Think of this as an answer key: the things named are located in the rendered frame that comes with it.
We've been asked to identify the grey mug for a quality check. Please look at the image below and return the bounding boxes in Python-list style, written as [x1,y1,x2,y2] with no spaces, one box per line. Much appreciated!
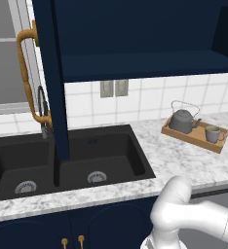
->
[205,124,227,145]

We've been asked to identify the grey dishwasher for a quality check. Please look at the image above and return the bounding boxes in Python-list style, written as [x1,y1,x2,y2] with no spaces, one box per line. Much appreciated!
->
[178,187,228,249]

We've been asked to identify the dark grey sink tap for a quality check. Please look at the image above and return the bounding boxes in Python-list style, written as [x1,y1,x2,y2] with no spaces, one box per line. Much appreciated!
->
[37,85,55,140]

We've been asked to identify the window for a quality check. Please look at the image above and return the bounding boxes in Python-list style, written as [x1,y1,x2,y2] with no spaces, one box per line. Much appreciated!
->
[0,0,43,116]

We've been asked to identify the navy base cupboard door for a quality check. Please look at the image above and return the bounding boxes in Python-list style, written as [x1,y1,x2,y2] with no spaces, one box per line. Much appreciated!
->
[0,210,72,249]
[69,196,160,249]

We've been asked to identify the wooden tray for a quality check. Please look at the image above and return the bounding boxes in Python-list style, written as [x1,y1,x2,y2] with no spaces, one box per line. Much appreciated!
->
[161,115,228,155]

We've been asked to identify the black double sink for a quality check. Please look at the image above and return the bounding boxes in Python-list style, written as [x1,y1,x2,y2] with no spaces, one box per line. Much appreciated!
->
[0,124,157,203]

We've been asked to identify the brass cabinet door handle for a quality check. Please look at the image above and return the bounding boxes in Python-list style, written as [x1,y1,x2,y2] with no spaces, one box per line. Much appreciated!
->
[16,18,53,126]

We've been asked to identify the grey sink drain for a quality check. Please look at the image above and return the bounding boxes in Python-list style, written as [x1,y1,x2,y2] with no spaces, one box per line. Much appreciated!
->
[14,180,38,195]
[87,170,108,185]

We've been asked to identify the grey wall socket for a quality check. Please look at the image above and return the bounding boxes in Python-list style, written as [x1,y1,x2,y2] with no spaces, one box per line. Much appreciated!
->
[114,79,130,98]
[99,80,115,99]

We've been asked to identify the grey kettle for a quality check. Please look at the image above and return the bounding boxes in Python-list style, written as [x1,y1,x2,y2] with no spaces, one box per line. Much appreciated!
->
[168,99,203,135]

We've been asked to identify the navy cabinet door with handle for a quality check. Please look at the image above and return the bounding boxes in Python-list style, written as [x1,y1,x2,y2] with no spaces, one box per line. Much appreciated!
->
[31,0,71,161]

